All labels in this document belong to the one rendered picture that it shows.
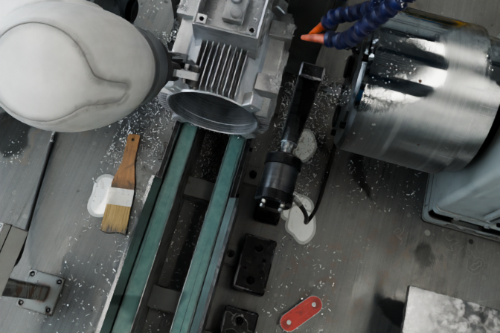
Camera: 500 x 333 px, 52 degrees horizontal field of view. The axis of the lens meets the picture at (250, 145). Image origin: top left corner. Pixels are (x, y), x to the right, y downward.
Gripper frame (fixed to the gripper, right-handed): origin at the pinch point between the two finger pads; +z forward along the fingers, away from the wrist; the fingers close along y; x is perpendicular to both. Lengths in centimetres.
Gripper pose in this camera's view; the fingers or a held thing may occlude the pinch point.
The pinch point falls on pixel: (175, 62)
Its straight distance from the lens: 77.5
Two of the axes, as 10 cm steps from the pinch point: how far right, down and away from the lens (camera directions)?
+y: -9.6, -2.6, 0.5
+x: -2.5, 9.5, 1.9
